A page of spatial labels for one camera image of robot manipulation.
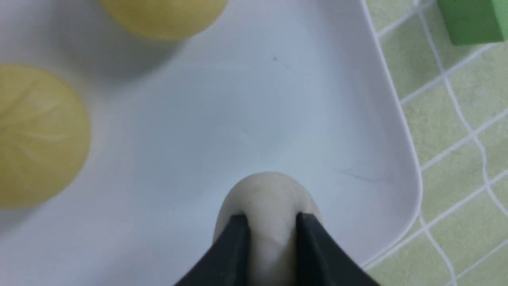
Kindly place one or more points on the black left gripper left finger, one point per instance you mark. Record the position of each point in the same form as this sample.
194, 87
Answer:
226, 261

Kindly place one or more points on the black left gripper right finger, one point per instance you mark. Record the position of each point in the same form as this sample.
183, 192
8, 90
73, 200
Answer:
320, 260

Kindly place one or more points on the white steamed bun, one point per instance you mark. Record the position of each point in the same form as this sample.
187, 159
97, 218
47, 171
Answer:
271, 202

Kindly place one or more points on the yellow steamed bun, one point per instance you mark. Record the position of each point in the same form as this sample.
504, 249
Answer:
45, 135
165, 20

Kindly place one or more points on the white square plate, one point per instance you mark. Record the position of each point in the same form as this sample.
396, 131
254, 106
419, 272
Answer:
292, 86

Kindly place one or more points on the green checkered tablecloth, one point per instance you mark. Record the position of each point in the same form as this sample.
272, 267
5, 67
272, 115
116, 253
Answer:
454, 99

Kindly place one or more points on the green wooden cube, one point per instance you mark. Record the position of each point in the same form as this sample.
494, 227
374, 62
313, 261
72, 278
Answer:
471, 22

